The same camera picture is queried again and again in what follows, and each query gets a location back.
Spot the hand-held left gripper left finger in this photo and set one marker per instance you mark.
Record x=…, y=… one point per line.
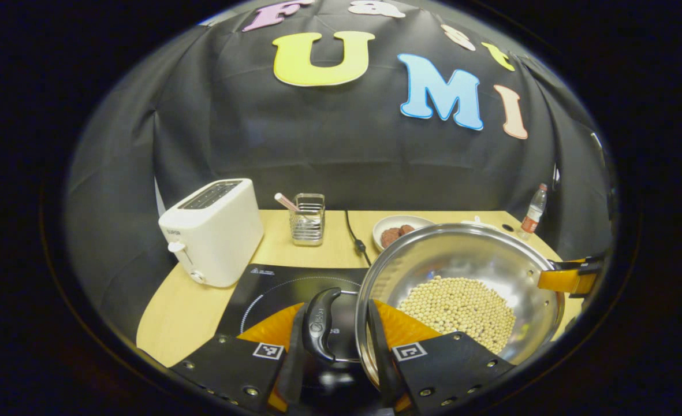
x=294, y=370

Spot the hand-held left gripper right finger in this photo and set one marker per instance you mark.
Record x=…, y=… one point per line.
x=378, y=352

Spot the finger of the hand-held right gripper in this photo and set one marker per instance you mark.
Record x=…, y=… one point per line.
x=577, y=266
x=566, y=282

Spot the black induction cooktop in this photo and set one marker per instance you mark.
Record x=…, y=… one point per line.
x=271, y=283

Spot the stainless steel pot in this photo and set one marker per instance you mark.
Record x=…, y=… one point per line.
x=468, y=260

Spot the clear plastic water bottle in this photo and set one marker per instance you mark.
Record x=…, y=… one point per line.
x=532, y=214

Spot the white divided bean dish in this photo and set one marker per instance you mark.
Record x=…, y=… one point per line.
x=479, y=222

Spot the brown meat piece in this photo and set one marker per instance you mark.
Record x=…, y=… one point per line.
x=390, y=237
x=406, y=229

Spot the white round plate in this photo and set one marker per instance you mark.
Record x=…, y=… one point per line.
x=387, y=222

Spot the white toaster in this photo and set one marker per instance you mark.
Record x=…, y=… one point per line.
x=219, y=237

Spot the pink stick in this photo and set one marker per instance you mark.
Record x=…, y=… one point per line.
x=286, y=201

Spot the black backdrop cloth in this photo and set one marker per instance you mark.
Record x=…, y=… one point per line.
x=294, y=150

